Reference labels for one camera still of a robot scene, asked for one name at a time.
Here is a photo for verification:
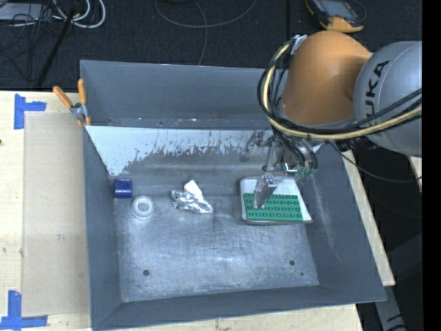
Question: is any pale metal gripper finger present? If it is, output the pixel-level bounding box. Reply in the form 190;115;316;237
253;174;273;210
261;181;280;205

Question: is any white flat tray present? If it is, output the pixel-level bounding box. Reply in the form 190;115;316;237
239;176;314;226

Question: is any green studded plate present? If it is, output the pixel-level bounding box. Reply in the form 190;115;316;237
243;192;306;223

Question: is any crumpled silver foil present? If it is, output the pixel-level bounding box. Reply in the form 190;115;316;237
170;179;215;215

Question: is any grey metal bin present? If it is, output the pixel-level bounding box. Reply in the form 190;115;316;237
79;59;387;331

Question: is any blue block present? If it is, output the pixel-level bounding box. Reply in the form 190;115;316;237
113;177;134;199

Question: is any pale flat board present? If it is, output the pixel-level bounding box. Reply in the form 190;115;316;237
21;111;91;317

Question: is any white ring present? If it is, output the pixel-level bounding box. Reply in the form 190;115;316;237
131;195;155;221

